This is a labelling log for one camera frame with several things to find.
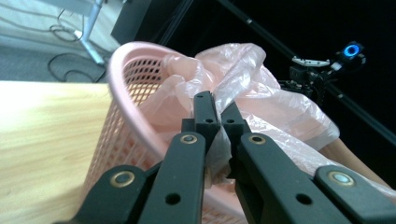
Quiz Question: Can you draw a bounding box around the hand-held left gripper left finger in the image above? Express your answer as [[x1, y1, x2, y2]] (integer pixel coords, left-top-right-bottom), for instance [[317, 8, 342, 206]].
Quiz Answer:
[[181, 90, 222, 154]]

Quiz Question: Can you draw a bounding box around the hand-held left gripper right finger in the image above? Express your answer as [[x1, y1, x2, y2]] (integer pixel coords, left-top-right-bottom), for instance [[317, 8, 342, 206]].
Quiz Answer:
[[219, 101, 252, 157]]

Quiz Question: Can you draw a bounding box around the pink plastic bag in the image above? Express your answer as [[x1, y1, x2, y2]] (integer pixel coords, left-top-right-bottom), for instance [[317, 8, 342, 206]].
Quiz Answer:
[[139, 42, 396, 202]]

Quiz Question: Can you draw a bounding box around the pink mesh plastic basket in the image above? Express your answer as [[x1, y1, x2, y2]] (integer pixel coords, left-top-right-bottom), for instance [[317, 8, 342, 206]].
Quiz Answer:
[[82, 41, 250, 224]]

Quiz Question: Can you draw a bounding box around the black metal stand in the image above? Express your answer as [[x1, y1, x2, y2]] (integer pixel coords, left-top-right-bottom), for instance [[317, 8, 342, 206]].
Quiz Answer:
[[217, 0, 396, 147]]

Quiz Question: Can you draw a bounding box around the black device with blue ring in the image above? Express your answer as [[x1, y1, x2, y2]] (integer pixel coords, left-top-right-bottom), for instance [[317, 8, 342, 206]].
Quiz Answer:
[[330, 40, 367, 73]]

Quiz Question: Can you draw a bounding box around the white desk frame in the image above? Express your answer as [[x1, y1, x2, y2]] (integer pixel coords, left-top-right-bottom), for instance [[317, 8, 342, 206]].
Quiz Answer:
[[36, 0, 106, 67]]

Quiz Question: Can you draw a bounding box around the black looped floor cable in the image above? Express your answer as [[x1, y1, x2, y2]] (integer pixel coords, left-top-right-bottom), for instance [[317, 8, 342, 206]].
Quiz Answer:
[[46, 51, 109, 84]]

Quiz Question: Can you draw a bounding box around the black cable bundle under desk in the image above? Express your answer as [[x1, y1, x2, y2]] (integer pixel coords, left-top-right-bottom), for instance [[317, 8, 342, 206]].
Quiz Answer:
[[0, 7, 86, 44]]

